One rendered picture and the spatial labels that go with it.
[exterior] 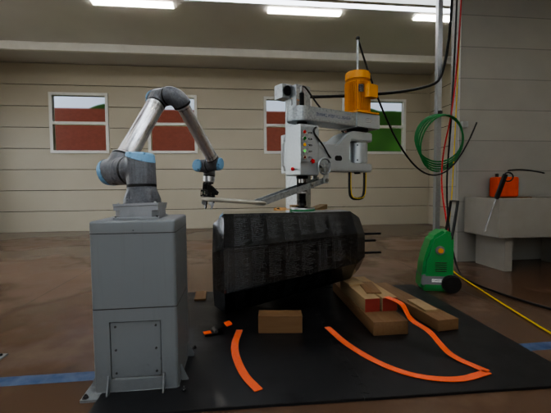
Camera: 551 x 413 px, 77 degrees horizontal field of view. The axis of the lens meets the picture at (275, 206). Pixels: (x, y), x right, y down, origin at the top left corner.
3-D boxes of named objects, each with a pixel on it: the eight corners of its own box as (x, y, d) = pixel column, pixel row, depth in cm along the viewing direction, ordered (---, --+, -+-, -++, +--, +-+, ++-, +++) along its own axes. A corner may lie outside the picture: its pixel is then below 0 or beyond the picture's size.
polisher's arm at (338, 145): (357, 183, 348) (357, 133, 345) (375, 183, 329) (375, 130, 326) (297, 183, 308) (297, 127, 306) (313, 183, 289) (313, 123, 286)
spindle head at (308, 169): (317, 179, 322) (317, 130, 319) (333, 179, 303) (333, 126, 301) (284, 179, 302) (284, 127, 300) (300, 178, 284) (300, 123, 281)
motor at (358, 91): (357, 120, 350) (357, 79, 348) (381, 114, 324) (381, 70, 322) (336, 116, 335) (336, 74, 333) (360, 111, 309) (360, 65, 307)
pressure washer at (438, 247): (449, 283, 358) (451, 199, 353) (462, 294, 323) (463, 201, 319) (413, 283, 364) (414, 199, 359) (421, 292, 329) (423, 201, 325)
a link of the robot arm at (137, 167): (141, 183, 175) (139, 148, 175) (116, 185, 182) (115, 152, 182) (162, 183, 189) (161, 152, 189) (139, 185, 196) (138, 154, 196)
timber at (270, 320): (257, 333, 236) (257, 315, 236) (259, 326, 248) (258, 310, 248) (302, 333, 236) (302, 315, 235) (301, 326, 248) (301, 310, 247)
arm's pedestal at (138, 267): (188, 395, 169) (184, 220, 164) (79, 403, 163) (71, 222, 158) (198, 348, 218) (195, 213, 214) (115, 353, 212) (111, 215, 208)
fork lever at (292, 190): (316, 182, 320) (315, 177, 319) (330, 182, 303) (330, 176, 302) (253, 205, 285) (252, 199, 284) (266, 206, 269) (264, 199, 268)
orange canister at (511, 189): (483, 199, 461) (484, 174, 459) (517, 198, 466) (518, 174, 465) (495, 199, 439) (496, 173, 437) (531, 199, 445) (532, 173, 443)
